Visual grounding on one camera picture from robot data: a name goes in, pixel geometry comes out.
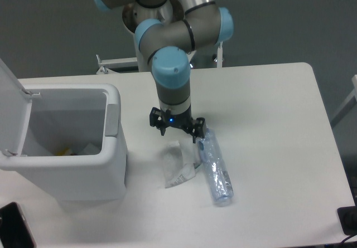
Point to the white open trash can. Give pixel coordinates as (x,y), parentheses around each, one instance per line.
(39,120)

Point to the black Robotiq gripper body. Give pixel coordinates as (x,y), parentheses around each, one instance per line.
(181,121)

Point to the black device at table corner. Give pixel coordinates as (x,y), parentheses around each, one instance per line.
(347,217)

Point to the white post at right edge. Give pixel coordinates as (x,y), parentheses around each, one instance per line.
(345,107)

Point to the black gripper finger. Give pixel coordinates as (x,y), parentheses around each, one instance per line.
(197,128)
(156,119)

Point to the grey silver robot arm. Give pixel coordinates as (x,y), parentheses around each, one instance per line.
(204,24)

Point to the black smartphone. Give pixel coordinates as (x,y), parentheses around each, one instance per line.
(14,229)

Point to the clear plastic water bottle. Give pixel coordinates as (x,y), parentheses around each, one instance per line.
(215,169)

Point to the trash inside the can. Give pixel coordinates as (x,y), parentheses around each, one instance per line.
(89,149)

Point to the white metal frame bracket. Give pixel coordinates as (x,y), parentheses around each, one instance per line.
(132,64)

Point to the white plastic wrapper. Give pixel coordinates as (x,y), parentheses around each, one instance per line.
(180,162)

